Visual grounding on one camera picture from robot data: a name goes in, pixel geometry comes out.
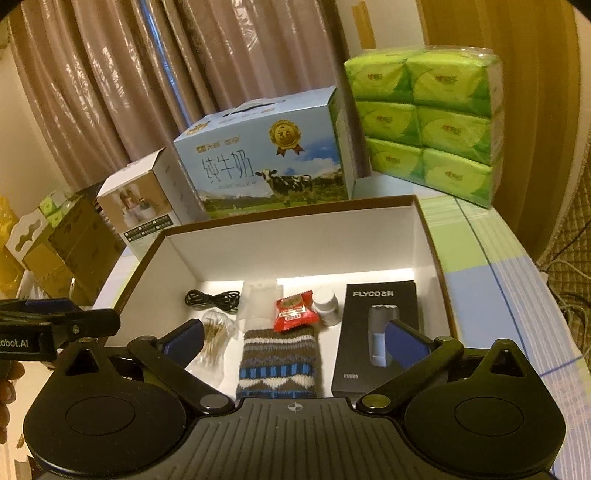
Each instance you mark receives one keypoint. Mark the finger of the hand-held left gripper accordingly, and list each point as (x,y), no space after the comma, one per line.
(44,304)
(92,323)

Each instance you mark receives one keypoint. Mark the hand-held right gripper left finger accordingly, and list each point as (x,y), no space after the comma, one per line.
(187,342)

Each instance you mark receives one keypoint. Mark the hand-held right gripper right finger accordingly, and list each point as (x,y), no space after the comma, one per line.
(408,342)

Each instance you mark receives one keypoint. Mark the clear bag of cotton swabs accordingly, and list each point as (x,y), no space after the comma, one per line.
(216,339)

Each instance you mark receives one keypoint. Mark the small white bottle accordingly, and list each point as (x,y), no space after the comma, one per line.
(327,309)

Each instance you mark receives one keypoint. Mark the patterned knitted pouch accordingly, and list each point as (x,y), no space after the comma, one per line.
(279,364)

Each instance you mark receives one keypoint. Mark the red snack packet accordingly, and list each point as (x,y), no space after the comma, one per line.
(295,311)

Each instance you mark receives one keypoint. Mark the brown cardboard storage box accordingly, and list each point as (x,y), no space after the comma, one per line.
(286,244)

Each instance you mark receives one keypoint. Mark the person's left hand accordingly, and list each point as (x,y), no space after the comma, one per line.
(9,387)

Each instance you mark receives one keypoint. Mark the black shaver box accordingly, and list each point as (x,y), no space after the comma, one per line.
(358,323)

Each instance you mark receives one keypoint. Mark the cardboard box with white hanger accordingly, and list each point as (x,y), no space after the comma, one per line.
(30,244)

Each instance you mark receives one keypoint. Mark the yellow plastic bag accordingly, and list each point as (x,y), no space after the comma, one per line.
(4,221)

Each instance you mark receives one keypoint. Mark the green tissue box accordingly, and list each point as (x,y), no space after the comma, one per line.
(53,203)

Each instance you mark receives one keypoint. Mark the small white photo box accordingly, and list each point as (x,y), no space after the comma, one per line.
(138,203)

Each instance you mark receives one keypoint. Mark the blue milk carton box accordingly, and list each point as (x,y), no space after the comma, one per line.
(258,157)

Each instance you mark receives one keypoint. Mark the quilted brown cushion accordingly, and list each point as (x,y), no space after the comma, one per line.
(572,221)

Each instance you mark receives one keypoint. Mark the stack of green tissue packs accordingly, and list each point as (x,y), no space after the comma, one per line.
(429,124)

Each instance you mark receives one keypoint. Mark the beige curtain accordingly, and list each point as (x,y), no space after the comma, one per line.
(138,78)

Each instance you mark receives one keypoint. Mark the wooden door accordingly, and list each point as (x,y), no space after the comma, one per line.
(517,92)

